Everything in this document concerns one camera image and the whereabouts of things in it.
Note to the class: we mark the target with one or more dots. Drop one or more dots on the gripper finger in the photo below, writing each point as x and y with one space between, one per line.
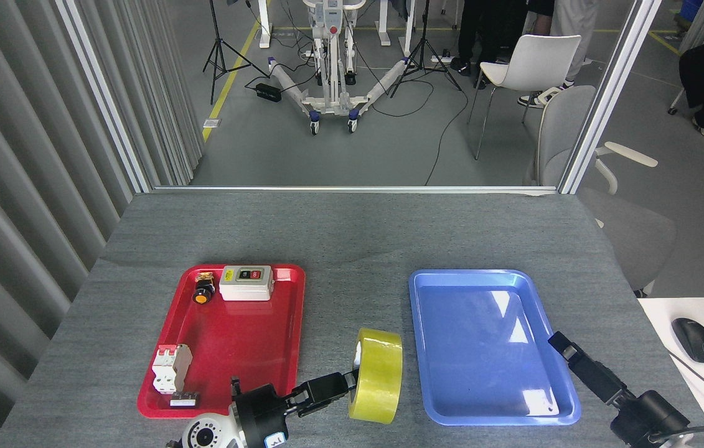
594 373
311 409
323 387

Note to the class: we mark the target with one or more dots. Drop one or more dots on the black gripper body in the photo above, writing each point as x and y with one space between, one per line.
650 417
258 414

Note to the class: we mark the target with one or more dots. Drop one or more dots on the yellow tape roll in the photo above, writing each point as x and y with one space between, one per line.
380 379

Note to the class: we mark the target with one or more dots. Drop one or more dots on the red plastic tray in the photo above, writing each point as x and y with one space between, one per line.
239 348

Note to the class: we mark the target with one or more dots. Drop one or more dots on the small black terminal block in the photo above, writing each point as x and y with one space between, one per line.
185 399

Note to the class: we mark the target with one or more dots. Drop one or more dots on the white desk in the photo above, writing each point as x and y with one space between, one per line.
663 317

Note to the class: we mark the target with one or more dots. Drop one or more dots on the black computer mouse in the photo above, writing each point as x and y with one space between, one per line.
694 339

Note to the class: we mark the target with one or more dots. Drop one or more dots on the white circuit breaker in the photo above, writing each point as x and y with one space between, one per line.
170 370

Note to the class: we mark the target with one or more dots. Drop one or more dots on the blue plastic tray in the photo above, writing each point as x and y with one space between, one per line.
476 348

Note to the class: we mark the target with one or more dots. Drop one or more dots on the yellow push button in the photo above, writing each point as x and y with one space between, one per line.
203 294

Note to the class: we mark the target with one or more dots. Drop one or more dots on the grey office chair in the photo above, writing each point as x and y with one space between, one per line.
566 124

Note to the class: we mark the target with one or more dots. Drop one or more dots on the grey floor plate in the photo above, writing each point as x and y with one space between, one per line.
212 124

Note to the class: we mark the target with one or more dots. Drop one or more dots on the white stand on wheels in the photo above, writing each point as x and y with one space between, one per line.
328 93

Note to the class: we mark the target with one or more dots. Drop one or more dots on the black power adapter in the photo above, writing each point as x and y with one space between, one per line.
268 93

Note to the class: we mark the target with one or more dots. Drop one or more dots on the white plastic chair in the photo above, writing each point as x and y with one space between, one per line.
538 59

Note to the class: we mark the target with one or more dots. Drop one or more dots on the white power strip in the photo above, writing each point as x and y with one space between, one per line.
442 60

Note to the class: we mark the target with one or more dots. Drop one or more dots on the black tripod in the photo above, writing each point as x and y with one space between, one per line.
221 50
424 46

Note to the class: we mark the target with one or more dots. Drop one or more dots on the white desk leg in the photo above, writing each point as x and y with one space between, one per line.
384 25
264 31
411 25

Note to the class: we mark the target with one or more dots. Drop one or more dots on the blue bin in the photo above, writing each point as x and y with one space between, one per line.
693 11

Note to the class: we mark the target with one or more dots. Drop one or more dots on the grey switch box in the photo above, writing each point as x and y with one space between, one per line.
246 283

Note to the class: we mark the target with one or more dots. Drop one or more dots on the silver frame rail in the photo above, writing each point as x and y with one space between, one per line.
352 188

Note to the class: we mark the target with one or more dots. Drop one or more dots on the silver frame post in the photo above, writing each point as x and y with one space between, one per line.
103 93
610 93

